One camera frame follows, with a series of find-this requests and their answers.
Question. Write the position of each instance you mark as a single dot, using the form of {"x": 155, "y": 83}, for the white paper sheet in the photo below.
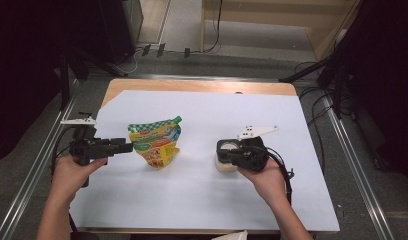
{"x": 198, "y": 200}

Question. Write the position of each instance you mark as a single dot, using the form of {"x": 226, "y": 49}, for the person's right hand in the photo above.
{"x": 270, "y": 183}

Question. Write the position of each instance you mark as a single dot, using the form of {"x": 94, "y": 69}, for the yellow seasoning pouch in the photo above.
{"x": 157, "y": 143}

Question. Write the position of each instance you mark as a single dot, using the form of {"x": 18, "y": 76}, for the black curtain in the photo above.
{"x": 25, "y": 66}
{"x": 385, "y": 83}

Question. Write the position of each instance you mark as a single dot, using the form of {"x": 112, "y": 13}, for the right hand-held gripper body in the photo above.
{"x": 253, "y": 156}

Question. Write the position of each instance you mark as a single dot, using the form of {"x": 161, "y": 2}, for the metal floor rail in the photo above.
{"x": 358, "y": 173}
{"x": 32, "y": 173}

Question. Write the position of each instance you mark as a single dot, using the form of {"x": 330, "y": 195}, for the glass jar with black lid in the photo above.
{"x": 223, "y": 166}

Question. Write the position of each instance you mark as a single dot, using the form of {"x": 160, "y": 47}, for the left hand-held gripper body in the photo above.
{"x": 88, "y": 148}

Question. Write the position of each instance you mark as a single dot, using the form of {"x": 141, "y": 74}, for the person's left hand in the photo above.
{"x": 68, "y": 176}

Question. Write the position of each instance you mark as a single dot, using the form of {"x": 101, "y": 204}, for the black stand leg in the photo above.
{"x": 302, "y": 71}

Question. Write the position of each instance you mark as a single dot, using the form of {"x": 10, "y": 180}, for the light wooden cabinet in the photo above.
{"x": 275, "y": 20}

